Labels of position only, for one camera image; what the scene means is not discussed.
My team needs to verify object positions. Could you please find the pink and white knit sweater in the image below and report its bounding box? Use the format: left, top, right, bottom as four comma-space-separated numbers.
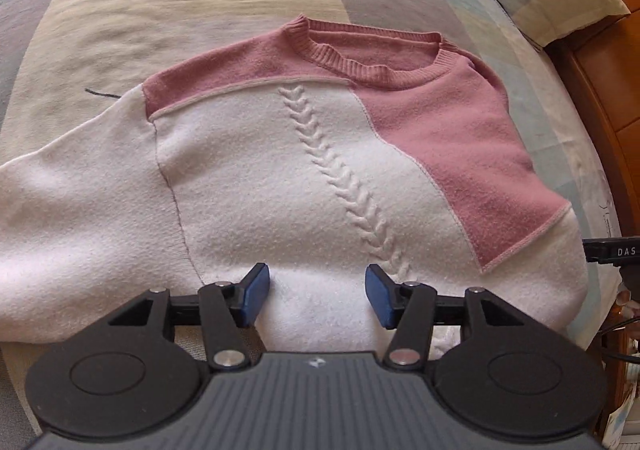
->
0, 15, 590, 363

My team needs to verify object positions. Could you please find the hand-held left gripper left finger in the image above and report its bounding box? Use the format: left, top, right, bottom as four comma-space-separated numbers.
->
106, 262, 271, 372

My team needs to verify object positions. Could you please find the wooden headboard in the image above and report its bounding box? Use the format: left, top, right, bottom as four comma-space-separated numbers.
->
547, 5, 640, 251

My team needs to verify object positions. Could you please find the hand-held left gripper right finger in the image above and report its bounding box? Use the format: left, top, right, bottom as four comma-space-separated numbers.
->
365, 264, 523, 371

